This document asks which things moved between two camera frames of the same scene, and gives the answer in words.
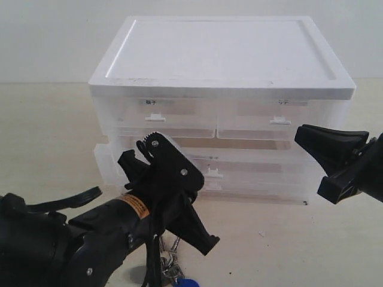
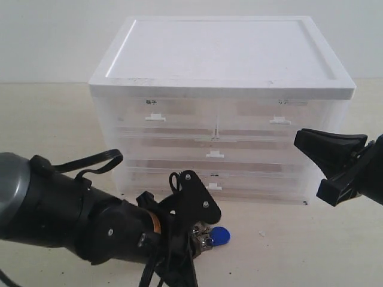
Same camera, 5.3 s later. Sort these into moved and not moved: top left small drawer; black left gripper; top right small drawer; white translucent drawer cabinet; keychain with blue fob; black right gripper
Moved: keychain with blue fob; black left gripper
Not moved: white translucent drawer cabinet; black right gripper; top left small drawer; top right small drawer
